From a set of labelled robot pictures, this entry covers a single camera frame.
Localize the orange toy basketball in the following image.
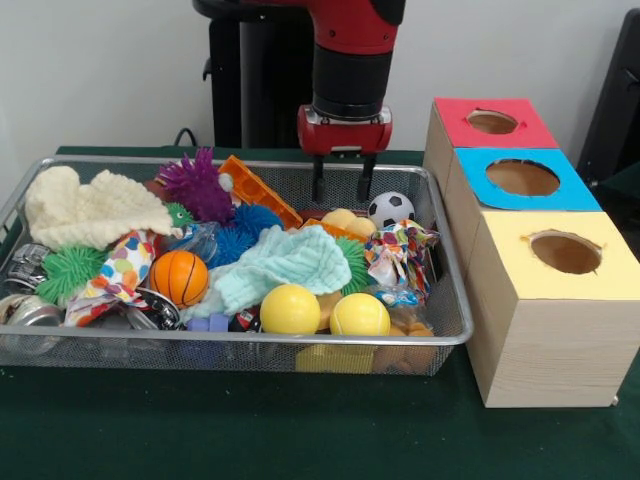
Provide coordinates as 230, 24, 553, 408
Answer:
148, 249, 210, 309

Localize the dark green cloth side table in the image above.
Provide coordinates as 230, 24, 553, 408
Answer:
597, 162, 640, 216

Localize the wooden box with three holes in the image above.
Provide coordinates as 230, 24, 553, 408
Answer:
423, 96, 640, 409

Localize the yellow tennis ball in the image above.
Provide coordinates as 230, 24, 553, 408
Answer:
329, 292, 392, 336

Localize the smooth yellow ball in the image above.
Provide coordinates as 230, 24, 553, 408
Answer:
259, 283, 321, 335

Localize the orange toy brick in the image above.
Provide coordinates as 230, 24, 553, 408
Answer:
218, 154, 305, 230

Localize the black upright panel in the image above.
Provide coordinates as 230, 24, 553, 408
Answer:
577, 7, 640, 176

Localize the black cable loop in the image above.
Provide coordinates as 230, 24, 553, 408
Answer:
172, 127, 201, 149

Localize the dark green tablecloth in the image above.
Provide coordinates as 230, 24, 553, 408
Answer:
0, 144, 640, 480

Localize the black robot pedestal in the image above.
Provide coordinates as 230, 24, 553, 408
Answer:
192, 0, 379, 150

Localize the small soccer ball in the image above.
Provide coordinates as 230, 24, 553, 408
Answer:
368, 192, 416, 230

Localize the yellow plush toy with string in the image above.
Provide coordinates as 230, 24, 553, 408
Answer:
320, 207, 377, 239

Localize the purple spiky toy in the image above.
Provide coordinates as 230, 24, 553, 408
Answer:
157, 146, 236, 224

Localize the cream knitted cloth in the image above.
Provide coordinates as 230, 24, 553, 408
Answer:
23, 165, 176, 251

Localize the shallow mesh bin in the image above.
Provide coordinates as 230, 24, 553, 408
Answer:
0, 155, 475, 374

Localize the colourful polka dot cloth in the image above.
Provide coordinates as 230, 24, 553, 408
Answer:
63, 229, 156, 327
363, 218, 441, 304

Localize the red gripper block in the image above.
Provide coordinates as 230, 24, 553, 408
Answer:
297, 103, 394, 204

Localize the mint green cloth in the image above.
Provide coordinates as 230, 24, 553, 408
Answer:
182, 224, 354, 324

